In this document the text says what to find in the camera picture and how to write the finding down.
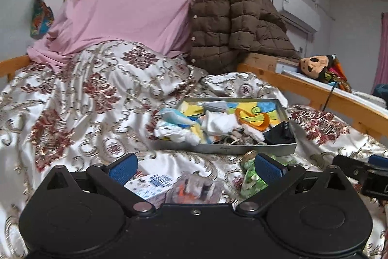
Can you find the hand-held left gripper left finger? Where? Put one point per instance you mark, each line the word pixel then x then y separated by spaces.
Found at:
pixel 122 168

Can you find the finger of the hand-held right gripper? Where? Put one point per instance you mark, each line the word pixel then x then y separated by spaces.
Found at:
pixel 348 165
pixel 379 161

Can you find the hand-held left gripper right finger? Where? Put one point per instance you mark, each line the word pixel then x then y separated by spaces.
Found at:
pixel 268 166

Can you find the black cloth with white print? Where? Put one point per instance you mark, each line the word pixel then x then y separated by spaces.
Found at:
pixel 279 133

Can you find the white textured mitt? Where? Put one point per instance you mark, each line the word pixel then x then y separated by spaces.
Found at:
pixel 253 133

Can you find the metal tray with painted bottom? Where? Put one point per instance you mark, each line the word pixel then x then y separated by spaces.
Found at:
pixel 230 149

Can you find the white sock with blue print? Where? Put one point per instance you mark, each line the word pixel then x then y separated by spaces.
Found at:
pixel 175 134

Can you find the white cloth with label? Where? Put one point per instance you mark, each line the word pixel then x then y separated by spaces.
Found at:
pixel 221 124

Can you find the light blue tissue packet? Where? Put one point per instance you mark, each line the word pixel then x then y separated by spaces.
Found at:
pixel 174 118

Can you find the grey face mask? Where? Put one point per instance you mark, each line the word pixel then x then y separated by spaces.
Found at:
pixel 218 105

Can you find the green white patterned cloth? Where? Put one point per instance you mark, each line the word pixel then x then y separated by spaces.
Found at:
pixel 250 183

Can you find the blue white patterned packet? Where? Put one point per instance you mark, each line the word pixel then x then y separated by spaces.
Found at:
pixel 151 186

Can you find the floral satin blanket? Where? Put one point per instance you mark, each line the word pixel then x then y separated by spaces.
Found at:
pixel 91 125

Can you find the dark teal cloth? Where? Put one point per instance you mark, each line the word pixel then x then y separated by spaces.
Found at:
pixel 380 92

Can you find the clear plastic bag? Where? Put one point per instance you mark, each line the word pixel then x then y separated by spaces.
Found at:
pixel 194 186

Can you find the colourful patterned cloth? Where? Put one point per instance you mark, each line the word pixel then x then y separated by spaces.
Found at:
pixel 338 72

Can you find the tan spotted plush toy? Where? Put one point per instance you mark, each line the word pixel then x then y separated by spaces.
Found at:
pixel 313 66

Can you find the light wooden box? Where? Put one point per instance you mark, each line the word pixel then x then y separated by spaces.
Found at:
pixel 263 61

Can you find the pink curtain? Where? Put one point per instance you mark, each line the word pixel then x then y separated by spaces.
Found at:
pixel 382 52

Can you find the brown puffer jacket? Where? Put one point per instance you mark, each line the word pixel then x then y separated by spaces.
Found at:
pixel 230 19

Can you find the white air conditioner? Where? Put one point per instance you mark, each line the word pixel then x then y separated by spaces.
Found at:
pixel 297 10

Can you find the pink bed sheet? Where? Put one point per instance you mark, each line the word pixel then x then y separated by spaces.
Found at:
pixel 136 4

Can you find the wooden bed rail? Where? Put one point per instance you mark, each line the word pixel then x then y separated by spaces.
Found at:
pixel 303 86

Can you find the dark colourful wall poster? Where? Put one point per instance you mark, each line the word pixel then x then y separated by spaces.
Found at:
pixel 41 16

